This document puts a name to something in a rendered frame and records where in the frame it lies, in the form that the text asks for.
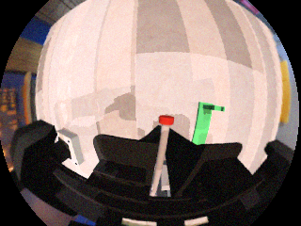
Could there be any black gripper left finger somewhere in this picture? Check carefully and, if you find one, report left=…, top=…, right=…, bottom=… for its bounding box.
left=93, top=125, right=161, bottom=188

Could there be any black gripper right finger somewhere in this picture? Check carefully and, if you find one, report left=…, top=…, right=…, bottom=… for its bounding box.
left=165, top=127, right=244, bottom=197

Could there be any green u-shaped bracket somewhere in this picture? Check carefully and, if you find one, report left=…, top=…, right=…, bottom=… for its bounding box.
left=191, top=102, right=226, bottom=146

